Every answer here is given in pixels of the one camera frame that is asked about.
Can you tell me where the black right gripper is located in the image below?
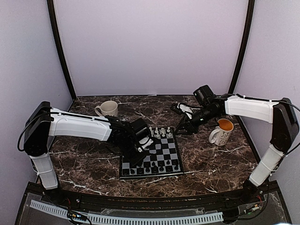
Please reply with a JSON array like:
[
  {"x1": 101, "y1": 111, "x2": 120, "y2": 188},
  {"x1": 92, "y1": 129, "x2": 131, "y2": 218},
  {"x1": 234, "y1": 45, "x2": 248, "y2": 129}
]
[{"x1": 175, "y1": 105, "x2": 218, "y2": 135}]

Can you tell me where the white chess piece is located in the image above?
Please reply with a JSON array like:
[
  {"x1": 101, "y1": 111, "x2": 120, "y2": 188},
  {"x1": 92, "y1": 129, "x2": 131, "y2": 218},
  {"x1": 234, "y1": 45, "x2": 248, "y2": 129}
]
[
  {"x1": 166, "y1": 127, "x2": 172, "y2": 137},
  {"x1": 160, "y1": 127, "x2": 166, "y2": 138},
  {"x1": 149, "y1": 127, "x2": 154, "y2": 136},
  {"x1": 154, "y1": 127, "x2": 160, "y2": 139}
]

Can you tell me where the black grey chess board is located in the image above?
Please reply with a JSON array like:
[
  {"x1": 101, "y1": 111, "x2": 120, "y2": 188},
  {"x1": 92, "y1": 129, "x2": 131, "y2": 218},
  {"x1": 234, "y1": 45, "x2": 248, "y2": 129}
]
[{"x1": 119, "y1": 127, "x2": 184, "y2": 180}]

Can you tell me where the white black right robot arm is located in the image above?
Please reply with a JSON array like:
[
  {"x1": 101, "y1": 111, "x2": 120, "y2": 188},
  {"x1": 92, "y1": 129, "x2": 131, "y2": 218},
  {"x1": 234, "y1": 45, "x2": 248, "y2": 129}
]
[{"x1": 171, "y1": 85, "x2": 300, "y2": 203}]

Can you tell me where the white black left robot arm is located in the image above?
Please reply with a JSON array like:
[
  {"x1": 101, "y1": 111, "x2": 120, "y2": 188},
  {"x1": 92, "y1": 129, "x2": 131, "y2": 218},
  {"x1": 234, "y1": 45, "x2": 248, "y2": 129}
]
[{"x1": 17, "y1": 101, "x2": 154, "y2": 204}]

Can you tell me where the white mug orange interior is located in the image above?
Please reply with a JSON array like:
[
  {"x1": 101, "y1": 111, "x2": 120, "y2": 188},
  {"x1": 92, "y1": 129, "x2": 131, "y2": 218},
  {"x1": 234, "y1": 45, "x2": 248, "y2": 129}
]
[{"x1": 209, "y1": 119, "x2": 234, "y2": 146}]

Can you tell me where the cream floral mug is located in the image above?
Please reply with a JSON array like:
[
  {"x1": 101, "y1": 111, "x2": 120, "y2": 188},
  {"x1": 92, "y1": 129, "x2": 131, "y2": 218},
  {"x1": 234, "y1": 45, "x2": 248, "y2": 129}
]
[{"x1": 94, "y1": 100, "x2": 118, "y2": 117}]

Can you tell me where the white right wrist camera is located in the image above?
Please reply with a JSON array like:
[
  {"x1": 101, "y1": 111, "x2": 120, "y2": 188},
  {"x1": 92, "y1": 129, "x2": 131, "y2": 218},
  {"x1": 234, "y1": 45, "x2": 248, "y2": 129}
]
[{"x1": 170, "y1": 103, "x2": 194, "y2": 119}]

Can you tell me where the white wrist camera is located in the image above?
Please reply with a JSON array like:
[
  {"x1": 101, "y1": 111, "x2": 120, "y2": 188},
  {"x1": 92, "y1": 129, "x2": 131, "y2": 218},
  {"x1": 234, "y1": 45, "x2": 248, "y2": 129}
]
[
  {"x1": 138, "y1": 137, "x2": 153, "y2": 152},
  {"x1": 170, "y1": 103, "x2": 194, "y2": 119}
]

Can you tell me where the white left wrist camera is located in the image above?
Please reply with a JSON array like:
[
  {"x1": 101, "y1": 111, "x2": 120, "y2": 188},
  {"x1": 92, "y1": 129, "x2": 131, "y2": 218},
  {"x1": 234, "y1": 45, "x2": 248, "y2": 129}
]
[{"x1": 138, "y1": 137, "x2": 153, "y2": 152}]

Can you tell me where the white slotted cable duct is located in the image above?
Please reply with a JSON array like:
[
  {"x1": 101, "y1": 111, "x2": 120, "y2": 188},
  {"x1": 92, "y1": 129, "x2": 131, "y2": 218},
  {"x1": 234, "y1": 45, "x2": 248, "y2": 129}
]
[{"x1": 30, "y1": 200, "x2": 224, "y2": 225}]

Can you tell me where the black front rail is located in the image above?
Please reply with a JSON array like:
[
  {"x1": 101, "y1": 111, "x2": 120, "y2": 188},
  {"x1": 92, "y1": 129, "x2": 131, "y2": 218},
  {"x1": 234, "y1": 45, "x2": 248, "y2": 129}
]
[{"x1": 61, "y1": 190, "x2": 244, "y2": 210}]

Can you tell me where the black right frame post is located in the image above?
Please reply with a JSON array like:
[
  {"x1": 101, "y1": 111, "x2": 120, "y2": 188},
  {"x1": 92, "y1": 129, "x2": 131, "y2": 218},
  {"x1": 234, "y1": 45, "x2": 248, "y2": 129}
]
[{"x1": 228, "y1": 0, "x2": 255, "y2": 94}]

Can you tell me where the black frame post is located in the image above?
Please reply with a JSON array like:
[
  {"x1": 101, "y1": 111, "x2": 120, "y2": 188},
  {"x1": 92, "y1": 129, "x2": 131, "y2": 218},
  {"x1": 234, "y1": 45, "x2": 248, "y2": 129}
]
[
  {"x1": 47, "y1": 0, "x2": 77, "y2": 101},
  {"x1": 228, "y1": 0, "x2": 255, "y2": 94}
]

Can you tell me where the black left frame post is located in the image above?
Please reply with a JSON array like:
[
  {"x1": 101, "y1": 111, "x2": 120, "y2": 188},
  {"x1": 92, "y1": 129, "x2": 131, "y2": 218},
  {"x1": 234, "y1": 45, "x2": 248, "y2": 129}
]
[{"x1": 47, "y1": 0, "x2": 77, "y2": 101}]

